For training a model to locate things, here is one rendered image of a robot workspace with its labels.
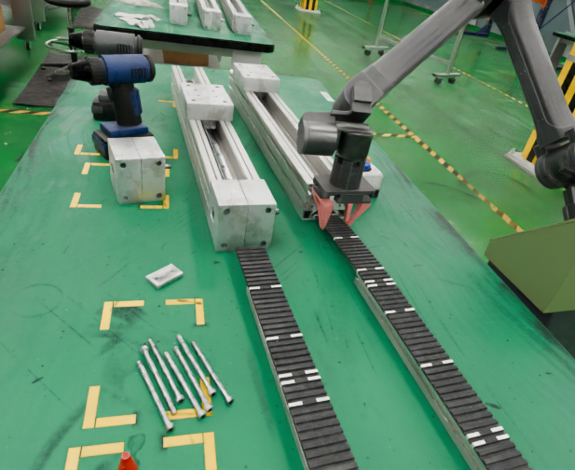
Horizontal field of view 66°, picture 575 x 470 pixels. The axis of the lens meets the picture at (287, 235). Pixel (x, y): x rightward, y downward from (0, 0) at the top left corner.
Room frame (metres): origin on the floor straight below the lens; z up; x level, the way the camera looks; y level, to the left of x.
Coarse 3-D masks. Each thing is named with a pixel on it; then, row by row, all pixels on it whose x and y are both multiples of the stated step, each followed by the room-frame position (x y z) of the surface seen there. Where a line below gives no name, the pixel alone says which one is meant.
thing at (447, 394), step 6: (462, 384) 0.39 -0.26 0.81; (468, 384) 0.39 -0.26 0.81; (438, 390) 0.37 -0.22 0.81; (444, 390) 0.37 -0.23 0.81; (450, 390) 0.37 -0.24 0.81; (456, 390) 0.38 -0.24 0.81; (462, 390) 0.38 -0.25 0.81; (468, 390) 0.38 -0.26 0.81; (444, 396) 0.36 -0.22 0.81; (450, 396) 0.36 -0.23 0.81; (456, 396) 0.36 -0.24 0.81; (462, 396) 0.37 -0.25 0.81; (468, 396) 0.37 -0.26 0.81; (474, 396) 0.37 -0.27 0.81; (444, 402) 0.36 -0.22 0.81
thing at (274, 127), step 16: (240, 96) 1.34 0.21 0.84; (272, 96) 1.29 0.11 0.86; (240, 112) 1.32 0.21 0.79; (256, 112) 1.16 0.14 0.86; (272, 112) 1.26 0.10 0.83; (288, 112) 1.18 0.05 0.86; (256, 128) 1.17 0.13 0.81; (272, 128) 1.04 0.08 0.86; (288, 128) 1.12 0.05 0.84; (272, 144) 1.00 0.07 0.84; (288, 144) 0.95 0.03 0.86; (272, 160) 0.98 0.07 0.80; (288, 160) 0.89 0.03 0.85; (304, 160) 0.94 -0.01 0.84; (320, 160) 0.91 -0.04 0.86; (288, 176) 0.87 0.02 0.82; (304, 176) 0.80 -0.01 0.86; (288, 192) 0.86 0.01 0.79; (304, 192) 0.78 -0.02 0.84; (304, 208) 0.77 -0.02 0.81; (336, 208) 0.80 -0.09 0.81
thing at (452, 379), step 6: (450, 372) 0.40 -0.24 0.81; (456, 372) 0.40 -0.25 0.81; (432, 378) 0.39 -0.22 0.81; (438, 378) 0.39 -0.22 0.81; (444, 378) 0.39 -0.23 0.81; (450, 378) 0.40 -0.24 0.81; (456, 378) 0.40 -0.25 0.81; (462, 378) 0.40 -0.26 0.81; (432, 384) 0.38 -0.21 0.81; (438, 384) 0.38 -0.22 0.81; (444, 384) 0.38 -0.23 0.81; (450, 384) 0.38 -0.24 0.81; (456, 384) 0.39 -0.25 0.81
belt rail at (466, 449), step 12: (360, 288) 0.58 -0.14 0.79; (372, 300) 0.55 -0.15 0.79; (384, 324) 0.50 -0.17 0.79; (396, 336) 0.47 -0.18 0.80; (396, 348) 0.46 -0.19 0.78; (408, 360) 0.43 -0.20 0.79; (420, 372) 0.41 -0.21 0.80; (420, 384) 0.40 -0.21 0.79; (432, 396) 0.38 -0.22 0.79; (444, 408) 0.36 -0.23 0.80; (444, 420) 0.35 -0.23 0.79; (456, 432) 0.33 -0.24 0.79; (456, 444) 0.32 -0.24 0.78; (468, 444) 0.31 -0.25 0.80; (468, 456) 0.30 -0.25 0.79; (480, 468) 0.29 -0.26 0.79
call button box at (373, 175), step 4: (372, 164) 0.98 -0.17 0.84; (372, 168) 0.96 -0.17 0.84; (364, 172) 0.93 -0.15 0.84; (368, 172) 0.93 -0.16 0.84; (372, 172) 0.94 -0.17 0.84; (376, 172) 0.94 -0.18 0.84; (364, 176) 0.91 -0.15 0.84; (368, 176) 0.92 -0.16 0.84; (372, 176) 0.92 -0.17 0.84; (376, 176) 0.92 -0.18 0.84; (380, 176) 0.93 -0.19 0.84; (368, 180) 0.92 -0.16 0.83; (372, 180) 0.92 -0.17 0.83; (376, 180) 0.92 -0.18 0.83; (380, 180) 0.93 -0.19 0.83; (372, 184) 0.92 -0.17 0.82; (376, 184) 0.93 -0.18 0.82; (380, 184) 0.93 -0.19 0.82; (376, 188) 0.93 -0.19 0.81; (376, 192) 0.93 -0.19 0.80; (376, 196) 0.93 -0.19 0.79
